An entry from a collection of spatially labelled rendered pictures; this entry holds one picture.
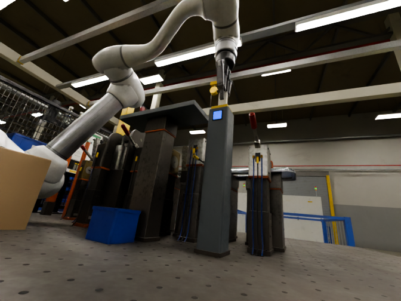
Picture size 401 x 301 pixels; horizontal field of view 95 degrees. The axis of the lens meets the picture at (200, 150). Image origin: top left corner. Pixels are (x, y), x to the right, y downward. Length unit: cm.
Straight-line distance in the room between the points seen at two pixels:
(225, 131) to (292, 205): 832
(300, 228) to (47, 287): 867
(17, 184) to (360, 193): 1586
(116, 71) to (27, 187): 60
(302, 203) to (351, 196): 720
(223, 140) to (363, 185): 1564
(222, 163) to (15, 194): 63
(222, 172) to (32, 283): 42
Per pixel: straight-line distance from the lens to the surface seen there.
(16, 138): 160
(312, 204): 893
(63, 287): 31
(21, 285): 32
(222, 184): 53
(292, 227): 879
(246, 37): 319
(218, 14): 79
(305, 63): 372
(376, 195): 1618
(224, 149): 56
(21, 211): 81
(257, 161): 68
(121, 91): 106
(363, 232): 1556
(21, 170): 80
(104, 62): 105
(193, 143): 81
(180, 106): 68
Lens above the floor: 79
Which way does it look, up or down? 20 degrees up
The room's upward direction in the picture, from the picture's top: 6 degrees clockwise
